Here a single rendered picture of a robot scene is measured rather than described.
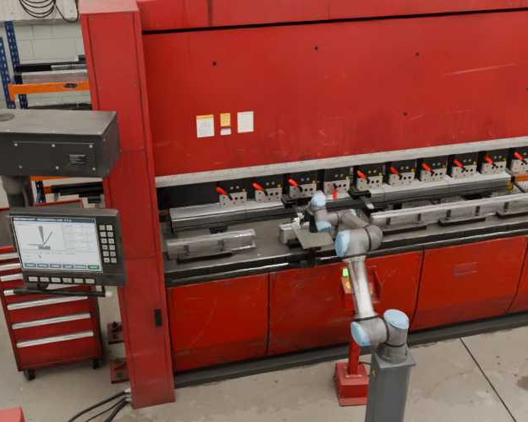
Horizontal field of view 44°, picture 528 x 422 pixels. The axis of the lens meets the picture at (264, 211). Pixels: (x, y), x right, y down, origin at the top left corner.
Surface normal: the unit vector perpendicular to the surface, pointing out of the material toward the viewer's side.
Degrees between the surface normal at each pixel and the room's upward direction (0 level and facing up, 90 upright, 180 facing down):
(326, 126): 90
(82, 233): 90
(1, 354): 0
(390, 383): 90
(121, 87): 90
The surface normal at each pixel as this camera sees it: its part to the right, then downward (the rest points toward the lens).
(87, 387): 0.00, -0.87
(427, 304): 0.25, 0.48
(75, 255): -0.06, 0.49
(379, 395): -0.57, 0.40
